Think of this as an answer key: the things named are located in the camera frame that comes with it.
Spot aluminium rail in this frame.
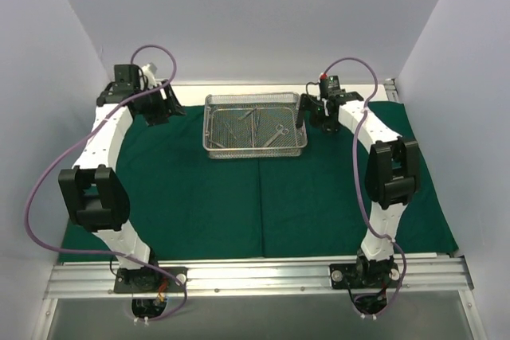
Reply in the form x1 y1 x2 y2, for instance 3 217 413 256
45 253 473 299
383 79 401 104

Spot aluminium right side rail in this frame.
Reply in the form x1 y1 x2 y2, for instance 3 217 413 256
383 79 401 104

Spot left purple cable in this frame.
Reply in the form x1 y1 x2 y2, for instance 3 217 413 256
23 44 188 322

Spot green surgical cloth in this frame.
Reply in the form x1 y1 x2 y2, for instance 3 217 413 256
57 101 459 260

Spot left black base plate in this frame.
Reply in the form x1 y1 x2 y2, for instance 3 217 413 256
113 266 188 294

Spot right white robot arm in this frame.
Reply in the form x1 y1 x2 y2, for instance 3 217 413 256
296 74 421 287

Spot metal forceps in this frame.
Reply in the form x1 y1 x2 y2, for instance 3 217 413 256
237 107 257 121

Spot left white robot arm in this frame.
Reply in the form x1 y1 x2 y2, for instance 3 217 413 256
58 63 185 291

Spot metal mesh instrument tray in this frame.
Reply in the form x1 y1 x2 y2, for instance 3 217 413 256
202 92 308 159

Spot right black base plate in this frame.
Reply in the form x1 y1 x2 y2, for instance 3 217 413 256
329 261 401 290

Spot aluminium front rail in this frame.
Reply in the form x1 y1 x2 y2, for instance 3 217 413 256
45 253 473 299

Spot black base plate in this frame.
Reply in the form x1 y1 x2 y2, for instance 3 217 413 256
113 266 188 294
329 261 401 290

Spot surgical scissors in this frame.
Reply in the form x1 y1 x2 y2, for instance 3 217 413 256
263 124 288 147

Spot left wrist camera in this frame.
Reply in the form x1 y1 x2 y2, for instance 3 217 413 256
141 63 158 90

